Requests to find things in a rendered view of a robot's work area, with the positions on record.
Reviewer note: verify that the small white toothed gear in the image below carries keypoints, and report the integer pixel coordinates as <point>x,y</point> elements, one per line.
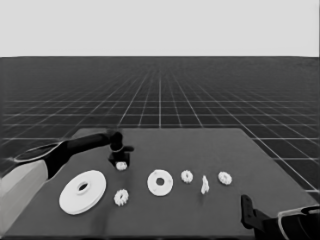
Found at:
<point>187,180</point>
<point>118,200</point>
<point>121,166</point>
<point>225,182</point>

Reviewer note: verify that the small thin white T-shaped piece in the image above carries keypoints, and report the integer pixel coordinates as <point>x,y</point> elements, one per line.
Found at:
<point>204,188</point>

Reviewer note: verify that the white round carrier with pins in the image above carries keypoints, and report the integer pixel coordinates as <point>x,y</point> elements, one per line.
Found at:
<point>160,191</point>

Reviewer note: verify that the large thick white disc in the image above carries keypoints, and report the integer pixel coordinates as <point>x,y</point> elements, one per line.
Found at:
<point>71,200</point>

